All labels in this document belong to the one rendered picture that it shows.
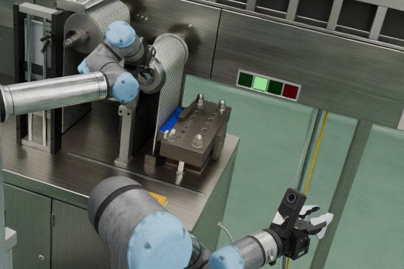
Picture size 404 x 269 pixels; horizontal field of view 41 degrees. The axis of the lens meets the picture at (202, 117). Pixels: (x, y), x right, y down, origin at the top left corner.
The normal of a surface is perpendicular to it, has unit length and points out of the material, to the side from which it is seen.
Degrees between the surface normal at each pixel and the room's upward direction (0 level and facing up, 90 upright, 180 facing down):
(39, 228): 90
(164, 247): 83
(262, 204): 0
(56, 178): 0
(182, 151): 90
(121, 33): 50
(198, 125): 0
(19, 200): 90
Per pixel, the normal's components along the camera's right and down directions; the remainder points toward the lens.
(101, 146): 0.14, -0.86
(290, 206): -0.61, -0.29
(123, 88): 0.56, 0.47
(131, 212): -0.20, -0.70
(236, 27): -0.29, 0.43
